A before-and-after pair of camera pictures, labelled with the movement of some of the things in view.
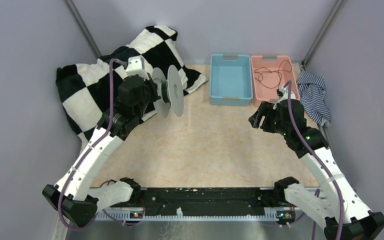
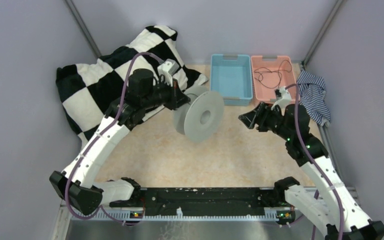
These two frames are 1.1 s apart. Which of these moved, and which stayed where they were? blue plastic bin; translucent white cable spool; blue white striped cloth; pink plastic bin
Moved: translucent white cable spool
Stayed: pink plastic bin; blue plastic bin; blue white striped cloth
